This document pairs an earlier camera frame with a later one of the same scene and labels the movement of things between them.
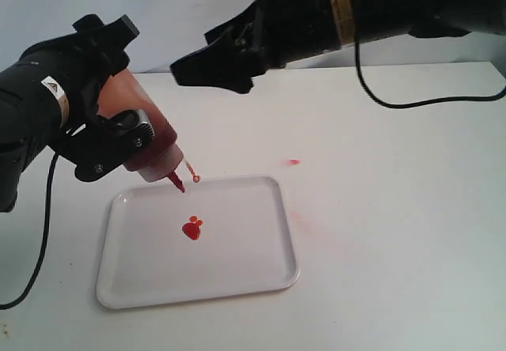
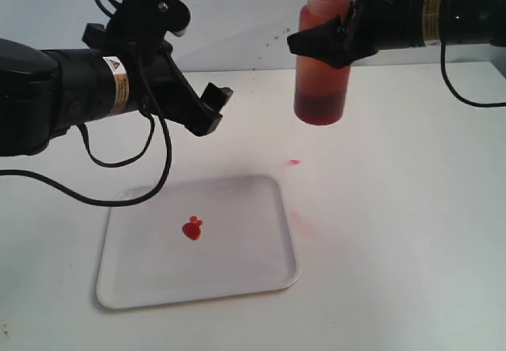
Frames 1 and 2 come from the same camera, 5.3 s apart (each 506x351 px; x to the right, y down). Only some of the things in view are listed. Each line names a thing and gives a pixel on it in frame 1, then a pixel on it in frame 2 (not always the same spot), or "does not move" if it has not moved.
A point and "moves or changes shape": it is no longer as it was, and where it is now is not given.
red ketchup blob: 192,229 does not move
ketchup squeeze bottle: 122,94 moves or changes shape
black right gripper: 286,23 → 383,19
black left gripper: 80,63 → 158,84
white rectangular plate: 222,236 does not move
